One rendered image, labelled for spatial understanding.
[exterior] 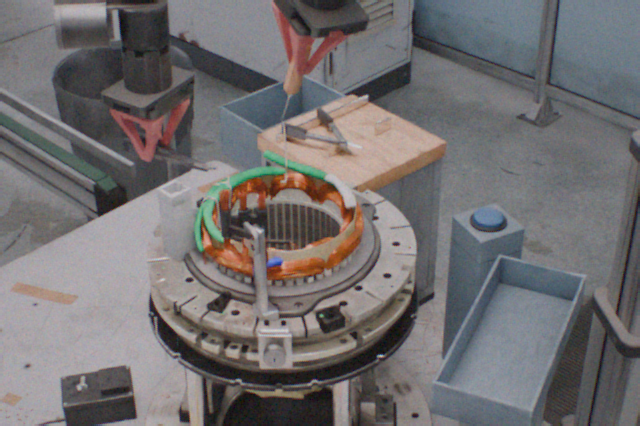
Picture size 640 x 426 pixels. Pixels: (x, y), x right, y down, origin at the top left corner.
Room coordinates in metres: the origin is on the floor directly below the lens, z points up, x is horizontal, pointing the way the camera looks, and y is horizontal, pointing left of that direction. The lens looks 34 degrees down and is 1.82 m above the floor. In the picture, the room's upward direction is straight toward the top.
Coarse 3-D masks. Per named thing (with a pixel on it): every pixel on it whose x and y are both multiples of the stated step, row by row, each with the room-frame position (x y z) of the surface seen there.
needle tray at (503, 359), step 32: (512, 288) 1.02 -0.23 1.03; (544, 288) 1.01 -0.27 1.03; (576, 288) 0.99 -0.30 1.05; (480, 320) 0.96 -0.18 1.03; (512, 320) 0.96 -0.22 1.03; (544, 320) 0.96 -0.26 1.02; (448, 352) 0.86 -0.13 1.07; (480, 352) 0.90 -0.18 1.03; (512, 352) 0.90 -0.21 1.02; (544, 352) 0.90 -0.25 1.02; (448, 384) 0.85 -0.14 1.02; (480, 384) 0.85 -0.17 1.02; (512, 384) 0.85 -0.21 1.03; (544, 384) 0.81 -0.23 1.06; (448, 416) 0.80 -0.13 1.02; (480, 416) 0.79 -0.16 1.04; (512, 416) 0.78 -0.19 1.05
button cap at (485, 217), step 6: (480, 210) 1.17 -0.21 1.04; (486, 210) 1.16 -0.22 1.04; (492, 210) 1.16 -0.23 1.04; (498, 210) 1.17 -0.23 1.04; (474, 216) 1.15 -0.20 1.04; (480, 216) 1.15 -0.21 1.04; (486, 216) 1.15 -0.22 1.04; (492, 216) 1.15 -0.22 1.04; (498, 216) 1.15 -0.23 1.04; (474, 222) 1.15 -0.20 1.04; (480, 222) 1.14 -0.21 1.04; (486, 222) 1.14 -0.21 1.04; (492, 222) 1.14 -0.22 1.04; (498, 222) 1.14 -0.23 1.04
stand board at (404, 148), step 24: (336, 120) 1.38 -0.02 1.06; (360, 120) 1.38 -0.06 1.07; (264, 144) 1.32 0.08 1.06; (288, 144) 1.31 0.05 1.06; (312, 144) 1.31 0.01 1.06; (360, 144) 1.31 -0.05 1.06; (384, 144) 1.31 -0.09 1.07; (408, 144) 1.31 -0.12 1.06; (432, 144) 1.30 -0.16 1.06; (336, 168) 1.24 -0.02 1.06; (360, 168) 1.24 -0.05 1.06; (384, 168) 1.24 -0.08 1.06; (408, 168) 1.26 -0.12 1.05
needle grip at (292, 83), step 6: (306, 48) 1.00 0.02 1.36; (306, 54) 1.00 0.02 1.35; (306, 60) 1.00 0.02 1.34; (294, 66) 1.00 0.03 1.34; (288, 72) 1.01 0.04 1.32; (294, 72) 1.00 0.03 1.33; (288, 78) 1.01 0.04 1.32; (294, 78) 1.01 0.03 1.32; (300, 78) 1.01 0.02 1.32; (288, 84) 1.01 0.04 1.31; (294, 84) 1.01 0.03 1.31; (300, 84) 1.01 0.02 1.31; (288, 90) 1.01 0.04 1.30; (294, 90) 1.01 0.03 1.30
